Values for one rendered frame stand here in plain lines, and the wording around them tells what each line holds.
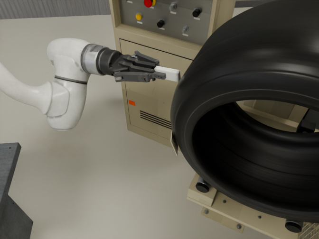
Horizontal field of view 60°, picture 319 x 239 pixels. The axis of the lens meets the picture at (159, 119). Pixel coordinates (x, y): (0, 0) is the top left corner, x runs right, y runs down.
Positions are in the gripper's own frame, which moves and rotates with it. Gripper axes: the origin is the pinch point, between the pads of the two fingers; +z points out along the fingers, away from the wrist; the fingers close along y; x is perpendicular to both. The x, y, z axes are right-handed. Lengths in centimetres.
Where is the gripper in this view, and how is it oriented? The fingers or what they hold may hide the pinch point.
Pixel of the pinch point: (167, 73)
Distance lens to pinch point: 75.2
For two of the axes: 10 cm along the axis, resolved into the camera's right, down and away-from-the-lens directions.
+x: 1.2, 6.9, 7.1
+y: 4.5, -6.8, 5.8
